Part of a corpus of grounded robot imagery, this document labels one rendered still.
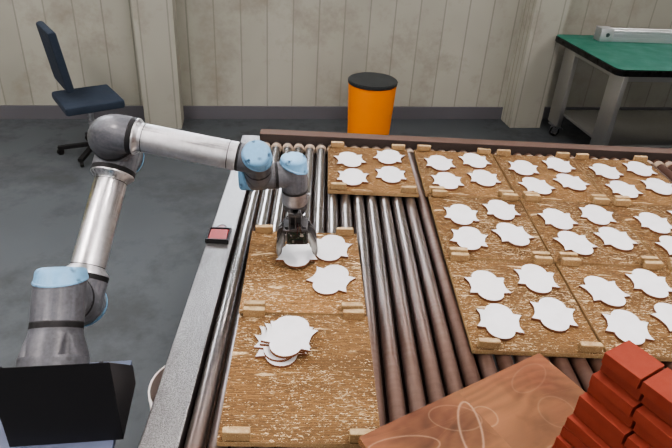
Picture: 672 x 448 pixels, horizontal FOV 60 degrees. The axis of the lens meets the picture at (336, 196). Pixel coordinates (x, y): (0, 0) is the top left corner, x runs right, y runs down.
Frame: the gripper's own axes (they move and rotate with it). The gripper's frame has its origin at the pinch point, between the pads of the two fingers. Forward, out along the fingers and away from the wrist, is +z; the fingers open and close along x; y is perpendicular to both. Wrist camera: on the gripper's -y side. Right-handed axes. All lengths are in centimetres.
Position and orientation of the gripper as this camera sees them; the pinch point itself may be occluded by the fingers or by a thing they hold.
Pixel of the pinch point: (297, 253)
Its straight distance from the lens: 183.3
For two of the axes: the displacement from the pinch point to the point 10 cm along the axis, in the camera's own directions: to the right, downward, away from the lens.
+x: 10.0, -0.1, 0.3
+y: 0.3, 5.3, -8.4
